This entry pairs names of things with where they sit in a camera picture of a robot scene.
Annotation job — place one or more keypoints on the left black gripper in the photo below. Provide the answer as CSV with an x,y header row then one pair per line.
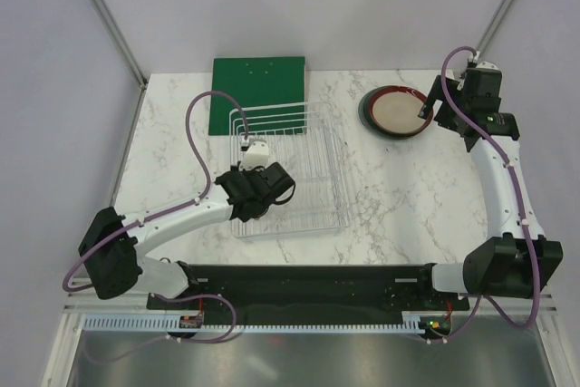
x,y
248,172

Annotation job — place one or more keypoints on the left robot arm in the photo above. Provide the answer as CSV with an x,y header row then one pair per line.
x,y
115,248

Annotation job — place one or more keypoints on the red and black plate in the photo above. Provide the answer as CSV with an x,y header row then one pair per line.
x,y
394,134

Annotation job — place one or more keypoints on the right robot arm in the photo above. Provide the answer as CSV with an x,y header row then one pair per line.
x,y
516,257

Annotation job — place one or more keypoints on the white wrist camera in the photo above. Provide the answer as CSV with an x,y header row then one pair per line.
x,y
475,61
254,154

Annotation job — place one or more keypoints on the left aluminium frame post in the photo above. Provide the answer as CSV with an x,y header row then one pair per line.
x,y
112,28

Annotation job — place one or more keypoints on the light green-grey plate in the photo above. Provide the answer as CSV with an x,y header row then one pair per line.
x,y
361,112

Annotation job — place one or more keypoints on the white slotted cable duct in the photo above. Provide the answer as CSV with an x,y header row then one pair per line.
x,y
385,323

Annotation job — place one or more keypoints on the pink-brown plate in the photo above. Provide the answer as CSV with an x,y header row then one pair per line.
x,y
397,113

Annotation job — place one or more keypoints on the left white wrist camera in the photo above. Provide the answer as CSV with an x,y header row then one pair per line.
x,y
254,154

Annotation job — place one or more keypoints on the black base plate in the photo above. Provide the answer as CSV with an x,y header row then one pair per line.
x,y
324,291

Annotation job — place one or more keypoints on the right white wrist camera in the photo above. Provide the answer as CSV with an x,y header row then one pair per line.
x,y
475,61

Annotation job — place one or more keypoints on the white wire dish rack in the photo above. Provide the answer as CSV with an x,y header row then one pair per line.
x,y
306,139

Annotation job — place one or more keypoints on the dark teal plate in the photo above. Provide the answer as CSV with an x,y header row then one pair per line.
x,y
369,126

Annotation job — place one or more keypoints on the green cutting board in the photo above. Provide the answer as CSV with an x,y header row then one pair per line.
x,y
271,90

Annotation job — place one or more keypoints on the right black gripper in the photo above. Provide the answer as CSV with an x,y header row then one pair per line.
x,y
438,92

